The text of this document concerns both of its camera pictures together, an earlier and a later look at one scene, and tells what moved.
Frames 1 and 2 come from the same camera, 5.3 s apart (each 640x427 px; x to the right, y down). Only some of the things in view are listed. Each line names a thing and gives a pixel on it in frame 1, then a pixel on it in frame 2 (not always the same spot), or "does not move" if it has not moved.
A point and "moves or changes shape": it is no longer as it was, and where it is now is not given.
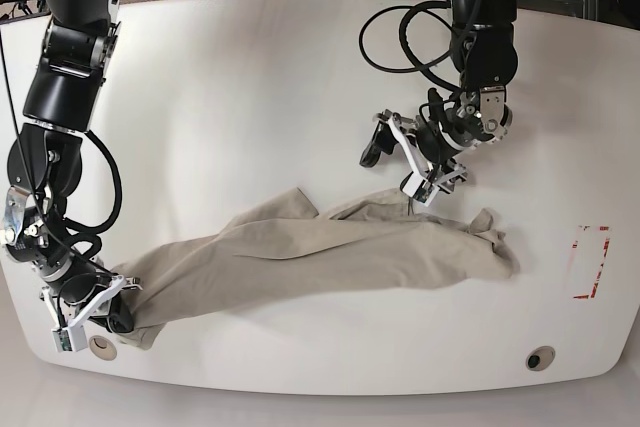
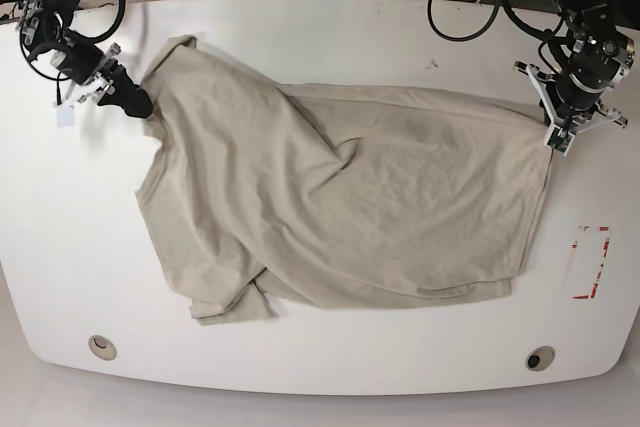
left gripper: x=74 y=284 -> x=81 y=63
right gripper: x=442 y=136 -> x=595 y=65
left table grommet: x=102 y=347 does not move
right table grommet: x=540 y=358 does not move
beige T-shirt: x=282 y=245 moves or changes shape
